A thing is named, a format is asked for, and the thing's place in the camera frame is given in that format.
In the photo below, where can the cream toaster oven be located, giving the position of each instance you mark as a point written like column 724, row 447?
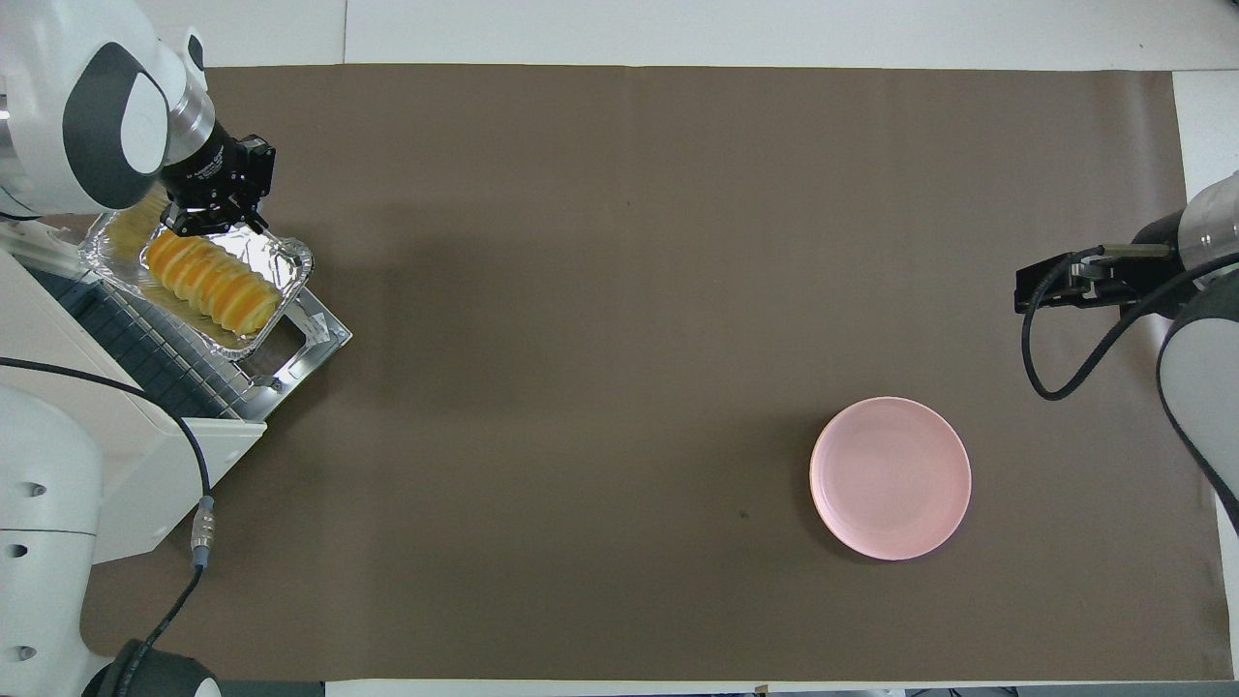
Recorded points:
column 145, row 465

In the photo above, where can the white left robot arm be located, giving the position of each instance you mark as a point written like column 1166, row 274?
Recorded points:
column 48, row 116

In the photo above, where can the yellow ridged bread loaf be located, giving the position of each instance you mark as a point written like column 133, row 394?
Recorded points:
column 213, row 286

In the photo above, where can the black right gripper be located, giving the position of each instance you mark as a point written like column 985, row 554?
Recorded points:
column 1162, row 281

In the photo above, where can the glass oven door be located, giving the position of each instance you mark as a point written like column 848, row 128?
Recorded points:
column 310, row 339

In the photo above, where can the brown table mat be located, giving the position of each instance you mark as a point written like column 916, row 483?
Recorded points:
column 629, row 290

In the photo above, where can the aluminium foil tray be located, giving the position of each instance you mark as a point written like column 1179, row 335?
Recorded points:
column 290, row 261

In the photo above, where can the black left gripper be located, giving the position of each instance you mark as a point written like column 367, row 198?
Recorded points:
column 218, row 169

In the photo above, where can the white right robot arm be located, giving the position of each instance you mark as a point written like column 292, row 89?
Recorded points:
column 1200, row 368

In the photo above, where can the pink round plate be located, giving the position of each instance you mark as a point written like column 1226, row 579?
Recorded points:
column 891, row 479

